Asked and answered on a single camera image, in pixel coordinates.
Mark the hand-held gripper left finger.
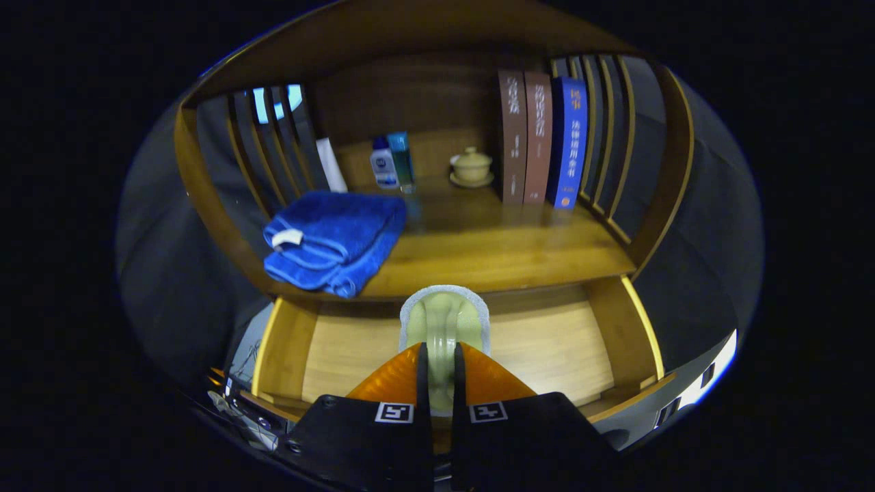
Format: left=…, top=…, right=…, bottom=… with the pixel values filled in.
left=286, top=342, right=435, bottom=492

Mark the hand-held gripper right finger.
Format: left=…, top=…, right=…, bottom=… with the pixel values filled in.
left=451, top=342, right=619, bottom=492

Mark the wooden drawer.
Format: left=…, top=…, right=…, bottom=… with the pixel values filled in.
left=251, top=275, right=677, bottom=428

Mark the wooden countertop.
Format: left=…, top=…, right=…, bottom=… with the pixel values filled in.
left=263, top=174, right=636, bottom=301

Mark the wooden cabinet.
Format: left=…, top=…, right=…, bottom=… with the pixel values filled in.
left=172, top=0, right=697, bottom=438

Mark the blue folded towel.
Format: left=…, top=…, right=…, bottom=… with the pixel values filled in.
left=263, top=190, right=408, bottom=299

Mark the beige lidded teacup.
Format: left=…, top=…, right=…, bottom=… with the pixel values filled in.
left=449, top=146, right=494, bottom=189

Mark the white and blue bottle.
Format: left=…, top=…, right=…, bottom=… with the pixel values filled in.
left=370, top=137, right=399, bottom=190

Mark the teal bottle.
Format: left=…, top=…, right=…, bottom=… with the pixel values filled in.
left=388, top=131, right=416, bottom=194

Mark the white card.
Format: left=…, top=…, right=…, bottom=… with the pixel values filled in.
left=316, top=137, right=348, bottom=193

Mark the dark brown book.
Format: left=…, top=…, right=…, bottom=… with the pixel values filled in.
left=498, top=70, right=528, bottom=204

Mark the reddish brown book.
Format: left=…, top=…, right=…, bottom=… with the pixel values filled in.
left=524, top=72, right=553, bottom=204

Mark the blue book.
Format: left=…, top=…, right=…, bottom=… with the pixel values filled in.
left=549, top=77, right=589, bottom=210

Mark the black device with cables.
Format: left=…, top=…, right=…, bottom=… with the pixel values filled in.
left=207, top=369, right=281, bottom=452

